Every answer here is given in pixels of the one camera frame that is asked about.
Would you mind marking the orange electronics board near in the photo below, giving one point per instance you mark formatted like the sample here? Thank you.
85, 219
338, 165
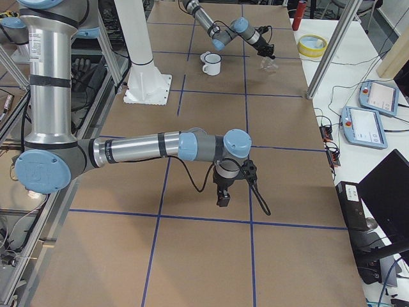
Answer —
333, 157

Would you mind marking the aluminium frame post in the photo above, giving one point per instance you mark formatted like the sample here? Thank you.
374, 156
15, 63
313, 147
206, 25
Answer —
333, 45

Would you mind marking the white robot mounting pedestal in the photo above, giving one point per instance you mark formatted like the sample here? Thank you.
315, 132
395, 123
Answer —
146, 84

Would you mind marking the clear glass funnel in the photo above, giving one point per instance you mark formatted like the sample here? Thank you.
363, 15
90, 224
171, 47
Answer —
268, 64

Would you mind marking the black desktop computer box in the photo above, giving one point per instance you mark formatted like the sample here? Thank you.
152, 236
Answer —
351, 206

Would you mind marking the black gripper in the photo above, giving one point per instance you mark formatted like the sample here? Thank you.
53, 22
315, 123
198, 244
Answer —
264, 47
222, 185

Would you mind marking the orange electronics board far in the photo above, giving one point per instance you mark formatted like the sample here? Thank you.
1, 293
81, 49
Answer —
326, 133

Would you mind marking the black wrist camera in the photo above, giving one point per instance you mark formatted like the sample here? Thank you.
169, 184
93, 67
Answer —
263, 29
249, 171

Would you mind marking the wooden plank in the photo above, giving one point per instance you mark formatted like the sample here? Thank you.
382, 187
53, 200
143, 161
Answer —
396, 58

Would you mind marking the far teach pendant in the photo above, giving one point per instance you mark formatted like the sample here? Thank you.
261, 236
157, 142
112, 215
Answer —
380, 97

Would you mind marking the orange electronics board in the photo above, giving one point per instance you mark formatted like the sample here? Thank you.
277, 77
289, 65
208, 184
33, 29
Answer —
326, 133
333, 157

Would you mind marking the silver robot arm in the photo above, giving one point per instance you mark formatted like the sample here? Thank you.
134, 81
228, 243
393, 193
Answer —
52, 156
222, 34

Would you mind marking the white enamel mug blue rim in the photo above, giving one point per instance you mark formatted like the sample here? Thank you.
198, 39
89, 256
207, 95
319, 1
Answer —
213, 65

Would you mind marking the near teach pendant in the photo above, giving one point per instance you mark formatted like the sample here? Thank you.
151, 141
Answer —
363, 127

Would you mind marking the yellow tape roll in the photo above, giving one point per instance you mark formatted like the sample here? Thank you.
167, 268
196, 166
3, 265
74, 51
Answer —
312, 46

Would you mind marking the red cylinder bottle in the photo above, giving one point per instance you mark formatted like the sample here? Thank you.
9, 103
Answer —
299, 13

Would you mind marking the teach pendant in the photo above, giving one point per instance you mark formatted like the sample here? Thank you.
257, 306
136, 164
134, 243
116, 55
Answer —
380, 97
363, 127

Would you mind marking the black computer monitor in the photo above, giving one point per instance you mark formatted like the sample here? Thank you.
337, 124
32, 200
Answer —
385, 193

